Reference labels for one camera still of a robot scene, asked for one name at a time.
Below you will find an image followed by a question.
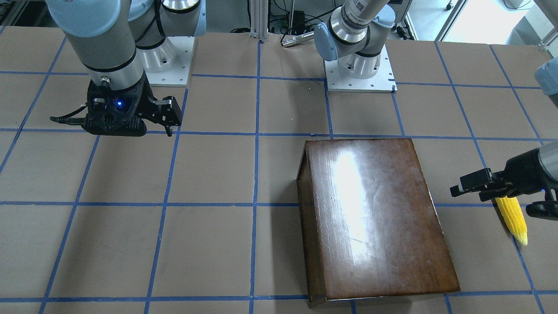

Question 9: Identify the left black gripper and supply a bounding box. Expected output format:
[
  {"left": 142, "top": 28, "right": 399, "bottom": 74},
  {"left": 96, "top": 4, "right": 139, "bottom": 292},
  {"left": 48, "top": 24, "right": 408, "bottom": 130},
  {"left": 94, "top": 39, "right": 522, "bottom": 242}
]
[{"left": 450, "top": 147, "right": 558, "bottom": 221}]

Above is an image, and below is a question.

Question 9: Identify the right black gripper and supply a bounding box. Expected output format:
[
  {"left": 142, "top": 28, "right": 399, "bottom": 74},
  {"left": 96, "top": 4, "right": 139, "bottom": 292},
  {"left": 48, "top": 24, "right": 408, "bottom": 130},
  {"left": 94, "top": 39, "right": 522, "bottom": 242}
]
[{"left": 82, "top": 74, "right": 183, "bottom": 137}]

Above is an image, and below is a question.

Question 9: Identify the yellow corn cob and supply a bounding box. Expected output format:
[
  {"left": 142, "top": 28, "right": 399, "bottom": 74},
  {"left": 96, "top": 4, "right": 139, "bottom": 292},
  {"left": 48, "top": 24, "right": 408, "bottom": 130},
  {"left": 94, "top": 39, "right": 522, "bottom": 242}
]
[{"left": 495, "top": 197, "right": 528, "bottom": 246}]

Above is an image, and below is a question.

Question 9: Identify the dark wooden drawer cabinet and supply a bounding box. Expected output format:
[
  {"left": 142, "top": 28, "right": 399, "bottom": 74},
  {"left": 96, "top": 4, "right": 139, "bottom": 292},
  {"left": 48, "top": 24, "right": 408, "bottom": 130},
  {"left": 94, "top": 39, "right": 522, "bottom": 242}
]
[{"left": 296, "top": 138, "right": 461, "bottom": 309}]

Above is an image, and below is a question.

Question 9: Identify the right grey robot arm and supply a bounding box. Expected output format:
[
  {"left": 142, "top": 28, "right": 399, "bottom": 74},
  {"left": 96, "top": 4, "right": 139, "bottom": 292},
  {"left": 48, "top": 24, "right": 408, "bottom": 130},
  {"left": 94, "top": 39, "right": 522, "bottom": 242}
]
[{"left": 46, "top": 0, "right": 207, "bottom": 137}]

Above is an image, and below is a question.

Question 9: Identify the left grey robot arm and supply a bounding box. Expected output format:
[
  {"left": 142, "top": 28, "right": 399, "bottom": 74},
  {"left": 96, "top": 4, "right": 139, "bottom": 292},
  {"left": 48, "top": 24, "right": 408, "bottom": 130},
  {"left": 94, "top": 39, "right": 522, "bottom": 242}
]
[{"left": 313, "top": 0, "right": 557, "bottom": 220}]

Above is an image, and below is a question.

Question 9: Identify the silver metal cylinder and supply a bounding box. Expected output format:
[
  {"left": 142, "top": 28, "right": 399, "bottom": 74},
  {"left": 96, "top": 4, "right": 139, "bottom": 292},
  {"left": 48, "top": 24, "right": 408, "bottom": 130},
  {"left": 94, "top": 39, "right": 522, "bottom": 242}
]
[{"left": 280, "top": 31, "right": 314, "bottom": 48}]

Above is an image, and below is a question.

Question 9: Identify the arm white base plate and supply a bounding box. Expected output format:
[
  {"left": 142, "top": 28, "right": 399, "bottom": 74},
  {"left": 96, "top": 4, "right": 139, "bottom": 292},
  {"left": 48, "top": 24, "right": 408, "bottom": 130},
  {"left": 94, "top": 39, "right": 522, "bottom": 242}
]
[
  {"left": 138, "top": 37, "right": 195, "bottom": 88},
  {"left": 324, "top": 45, "right": 398, "bottom": 93}
]

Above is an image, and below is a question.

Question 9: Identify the aluminium frame post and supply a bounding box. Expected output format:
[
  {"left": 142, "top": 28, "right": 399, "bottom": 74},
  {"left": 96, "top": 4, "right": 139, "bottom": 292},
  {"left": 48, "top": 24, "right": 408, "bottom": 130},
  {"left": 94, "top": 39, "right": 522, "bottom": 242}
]
[{"left": 248, "top": 0, "right": 269, "bottom": 43}]

